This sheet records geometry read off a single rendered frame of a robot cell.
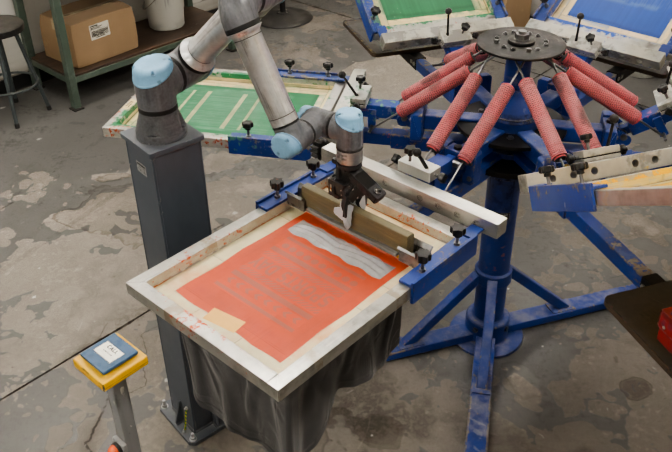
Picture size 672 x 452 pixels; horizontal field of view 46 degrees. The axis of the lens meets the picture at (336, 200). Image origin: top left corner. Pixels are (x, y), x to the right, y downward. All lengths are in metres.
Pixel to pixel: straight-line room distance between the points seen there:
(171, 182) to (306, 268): 0.50
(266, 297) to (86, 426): 1.29
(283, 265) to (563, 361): 1.55
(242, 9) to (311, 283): 0.74
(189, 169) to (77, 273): 1.63
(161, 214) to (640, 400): 1.96
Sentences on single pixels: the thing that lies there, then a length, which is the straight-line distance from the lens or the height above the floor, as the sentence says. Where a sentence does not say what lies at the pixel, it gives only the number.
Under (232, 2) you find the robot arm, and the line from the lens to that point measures 2.04.
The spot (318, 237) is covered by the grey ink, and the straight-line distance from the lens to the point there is 2.33.
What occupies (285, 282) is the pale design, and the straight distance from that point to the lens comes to 2.18.
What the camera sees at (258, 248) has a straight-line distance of 2.31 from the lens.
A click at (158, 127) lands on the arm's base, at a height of 1.25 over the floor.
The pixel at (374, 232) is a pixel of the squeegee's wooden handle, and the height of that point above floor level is 1.02.
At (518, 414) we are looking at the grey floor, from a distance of 3.18.
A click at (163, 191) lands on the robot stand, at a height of 1.06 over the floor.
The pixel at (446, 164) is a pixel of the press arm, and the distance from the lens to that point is 2.55.
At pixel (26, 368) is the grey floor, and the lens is 3.53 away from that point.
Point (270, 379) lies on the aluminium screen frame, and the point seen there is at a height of 0.99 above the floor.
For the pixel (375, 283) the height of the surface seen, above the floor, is 0.95.
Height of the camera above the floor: 2.31
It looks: 33 degrees down
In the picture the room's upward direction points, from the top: 1 degrees counter-clockwise
